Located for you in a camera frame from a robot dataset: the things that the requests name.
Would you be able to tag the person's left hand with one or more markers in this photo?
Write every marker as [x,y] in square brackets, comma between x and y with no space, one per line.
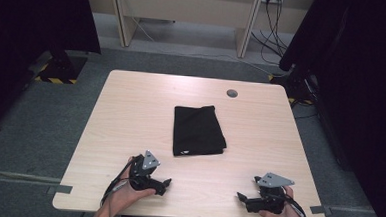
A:
[123,196]

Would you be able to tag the black tank top white trim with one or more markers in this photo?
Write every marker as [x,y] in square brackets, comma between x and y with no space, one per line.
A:
[196,132]

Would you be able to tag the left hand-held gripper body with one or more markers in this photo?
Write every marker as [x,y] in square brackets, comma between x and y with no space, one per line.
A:
[140,179]

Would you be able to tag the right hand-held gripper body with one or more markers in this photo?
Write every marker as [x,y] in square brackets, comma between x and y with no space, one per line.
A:
[273,201]

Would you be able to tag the black stand base hazard tape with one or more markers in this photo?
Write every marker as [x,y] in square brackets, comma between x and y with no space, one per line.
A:
[61,70]

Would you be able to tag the tall black curtain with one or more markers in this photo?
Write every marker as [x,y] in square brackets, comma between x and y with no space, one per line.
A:
[366,81]

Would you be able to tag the wide black curtain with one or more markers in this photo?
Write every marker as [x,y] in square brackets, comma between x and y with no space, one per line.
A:
[35,20]

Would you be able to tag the grey tape piece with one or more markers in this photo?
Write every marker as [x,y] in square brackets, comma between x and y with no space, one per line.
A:
[320,210]
[60,189]

